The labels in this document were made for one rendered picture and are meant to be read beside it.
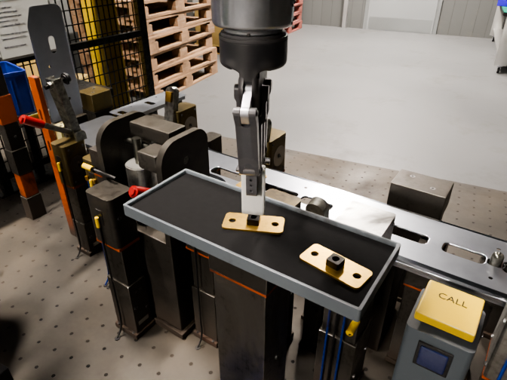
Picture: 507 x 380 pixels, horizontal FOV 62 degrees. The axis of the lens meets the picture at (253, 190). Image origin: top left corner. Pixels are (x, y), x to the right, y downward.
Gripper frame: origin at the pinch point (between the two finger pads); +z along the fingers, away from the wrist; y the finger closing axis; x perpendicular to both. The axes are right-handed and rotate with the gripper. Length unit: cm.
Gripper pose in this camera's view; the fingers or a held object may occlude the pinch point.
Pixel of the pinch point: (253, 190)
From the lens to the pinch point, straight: 55.8
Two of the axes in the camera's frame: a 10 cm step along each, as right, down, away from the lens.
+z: 0.0, 8.6, 5.1
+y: 1.6, -5.1, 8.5
